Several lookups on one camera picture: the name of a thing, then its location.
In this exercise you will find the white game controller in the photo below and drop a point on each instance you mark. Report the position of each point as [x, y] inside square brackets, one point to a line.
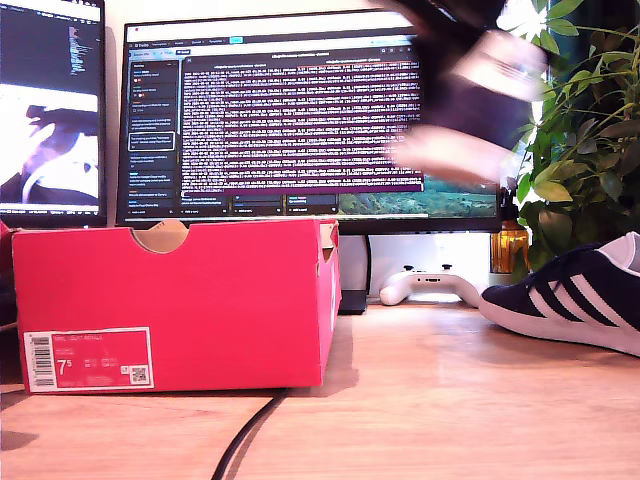
[430, 285]

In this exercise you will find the narrow black computer monitor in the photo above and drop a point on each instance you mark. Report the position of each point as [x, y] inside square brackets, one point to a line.
[50, 50]

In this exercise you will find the red cardboard shoebox with lid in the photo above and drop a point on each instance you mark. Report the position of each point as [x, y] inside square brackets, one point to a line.
[200, 300]

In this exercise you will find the wide black computer monitor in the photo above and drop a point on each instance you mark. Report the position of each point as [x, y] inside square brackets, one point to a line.
[300, 125]

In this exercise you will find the green leafy potted plant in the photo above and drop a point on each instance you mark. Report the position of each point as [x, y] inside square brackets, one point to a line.
[575, 150]

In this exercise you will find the blue shoe with white stripes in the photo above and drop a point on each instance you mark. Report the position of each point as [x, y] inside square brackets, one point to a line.
[575, 295]
[475, 120]

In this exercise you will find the amber pump bottle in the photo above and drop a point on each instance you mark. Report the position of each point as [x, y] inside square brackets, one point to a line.
[507, 245]

